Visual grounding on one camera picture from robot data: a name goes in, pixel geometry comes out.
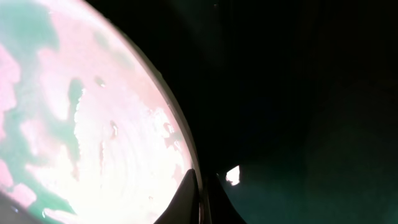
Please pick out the green plate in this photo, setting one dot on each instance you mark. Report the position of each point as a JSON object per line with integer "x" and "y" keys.
{"x": 90, "y": 132}

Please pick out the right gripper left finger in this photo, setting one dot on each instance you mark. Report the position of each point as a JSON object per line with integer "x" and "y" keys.
{"x": 185, "y": 206}

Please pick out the round black tray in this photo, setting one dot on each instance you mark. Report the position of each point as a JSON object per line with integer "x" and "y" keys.
{"x": 292, "y": 104}

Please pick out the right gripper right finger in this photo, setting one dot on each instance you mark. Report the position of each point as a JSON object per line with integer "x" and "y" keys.
{"x": 217, "y": 207}

